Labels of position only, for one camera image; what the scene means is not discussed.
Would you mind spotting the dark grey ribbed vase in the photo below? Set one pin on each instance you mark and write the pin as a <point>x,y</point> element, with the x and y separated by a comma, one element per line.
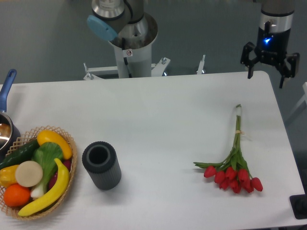
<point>101,162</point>

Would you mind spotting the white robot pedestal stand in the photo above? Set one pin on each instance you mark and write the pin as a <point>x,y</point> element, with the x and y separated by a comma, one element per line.
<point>131,32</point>

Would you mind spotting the dark red vegetable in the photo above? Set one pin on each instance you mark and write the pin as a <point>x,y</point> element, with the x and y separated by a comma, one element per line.
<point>67,164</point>

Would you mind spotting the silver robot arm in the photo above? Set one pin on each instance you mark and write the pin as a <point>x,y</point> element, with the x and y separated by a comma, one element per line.
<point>275,7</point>

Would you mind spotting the orange fruit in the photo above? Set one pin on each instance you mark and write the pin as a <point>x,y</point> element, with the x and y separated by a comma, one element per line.
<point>16,195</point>

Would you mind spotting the beige round disc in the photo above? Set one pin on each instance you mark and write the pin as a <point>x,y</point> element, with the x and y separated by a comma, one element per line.
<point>28,173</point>

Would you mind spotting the red tulip bouquet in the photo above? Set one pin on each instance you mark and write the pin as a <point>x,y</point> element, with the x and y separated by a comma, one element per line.
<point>233,171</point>

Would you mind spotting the blue handled saucepan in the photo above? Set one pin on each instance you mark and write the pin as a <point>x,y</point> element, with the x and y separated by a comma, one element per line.
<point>8,131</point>

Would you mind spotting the woven wicker basket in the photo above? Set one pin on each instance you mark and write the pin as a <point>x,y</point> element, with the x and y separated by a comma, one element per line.
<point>20,141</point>

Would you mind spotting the green bok choy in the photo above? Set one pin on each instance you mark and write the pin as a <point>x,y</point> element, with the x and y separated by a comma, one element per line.
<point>45,156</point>

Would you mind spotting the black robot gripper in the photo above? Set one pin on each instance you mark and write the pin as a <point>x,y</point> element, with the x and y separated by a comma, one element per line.
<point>273,35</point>

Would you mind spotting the green cucumber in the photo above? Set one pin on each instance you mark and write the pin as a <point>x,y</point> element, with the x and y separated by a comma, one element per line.
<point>23,153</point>

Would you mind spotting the yellow banana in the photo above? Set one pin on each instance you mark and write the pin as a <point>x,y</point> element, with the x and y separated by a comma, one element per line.
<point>52,195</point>

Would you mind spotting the black device at edge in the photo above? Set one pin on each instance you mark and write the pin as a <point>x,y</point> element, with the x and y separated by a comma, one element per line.
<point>299,206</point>

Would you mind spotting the yellow bell pepper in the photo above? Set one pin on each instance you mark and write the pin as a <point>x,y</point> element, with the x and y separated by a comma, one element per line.
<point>7,176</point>

